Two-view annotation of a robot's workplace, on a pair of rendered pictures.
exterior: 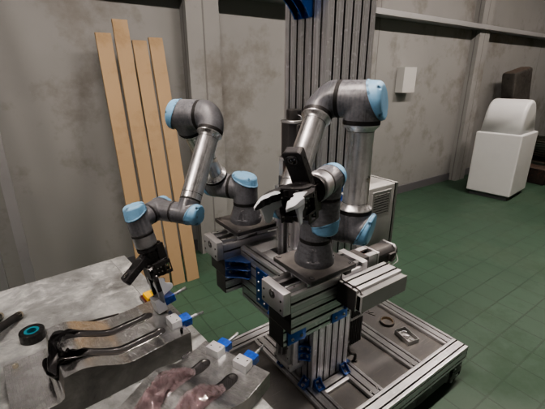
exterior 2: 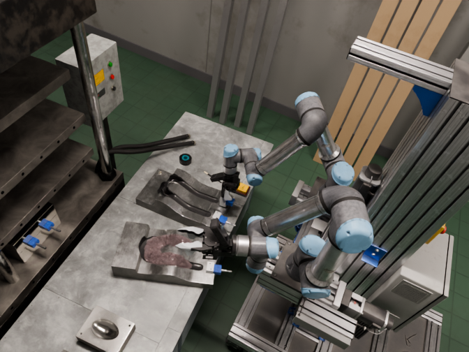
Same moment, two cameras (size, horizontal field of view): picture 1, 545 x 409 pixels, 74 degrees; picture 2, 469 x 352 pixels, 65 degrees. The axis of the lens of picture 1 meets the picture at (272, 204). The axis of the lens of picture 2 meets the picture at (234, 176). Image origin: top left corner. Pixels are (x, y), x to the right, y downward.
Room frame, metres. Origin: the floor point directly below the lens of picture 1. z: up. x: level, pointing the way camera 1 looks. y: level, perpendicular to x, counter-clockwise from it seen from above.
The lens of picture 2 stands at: (0.40, -0.61, 2.59)
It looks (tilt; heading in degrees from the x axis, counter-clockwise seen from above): 49 degrees down; 53
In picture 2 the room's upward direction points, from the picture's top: 11 degrees clockwise
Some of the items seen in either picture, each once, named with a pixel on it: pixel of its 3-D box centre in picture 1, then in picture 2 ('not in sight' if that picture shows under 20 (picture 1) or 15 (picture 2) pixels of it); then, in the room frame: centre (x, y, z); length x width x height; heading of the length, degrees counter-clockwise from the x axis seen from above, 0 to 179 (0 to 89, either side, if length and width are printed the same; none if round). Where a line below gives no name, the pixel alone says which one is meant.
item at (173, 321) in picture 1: (186, 319); (224, 221); (1.07, 0.30, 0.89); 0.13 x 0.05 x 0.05; 130
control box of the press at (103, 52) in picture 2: not in sight; (106, 148); (0.65, 1.22, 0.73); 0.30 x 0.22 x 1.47; 40
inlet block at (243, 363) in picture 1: (251, 357); (219, 269); (0.92, 0.07, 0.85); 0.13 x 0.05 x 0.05; 147
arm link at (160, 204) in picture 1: (160, 209); (250, 157); (1.23, 0.40, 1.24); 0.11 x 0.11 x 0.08; 69
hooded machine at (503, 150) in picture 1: (504, 147); not in sight; (5.36, -3.45, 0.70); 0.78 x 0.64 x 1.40; 127
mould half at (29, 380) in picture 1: (101, 350); (185, 197); (0.94, 0.55, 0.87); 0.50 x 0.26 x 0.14; 130
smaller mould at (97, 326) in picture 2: not in sight; (106, 332); (0.33, 0.02, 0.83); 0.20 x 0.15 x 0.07; 130
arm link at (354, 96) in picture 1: (357, 166); (331, 255); (1.16, -0.28, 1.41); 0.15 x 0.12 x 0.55; 61
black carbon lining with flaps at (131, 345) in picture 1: (105, 337); (187, 194); (0.94, 0.53, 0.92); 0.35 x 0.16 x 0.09; 130
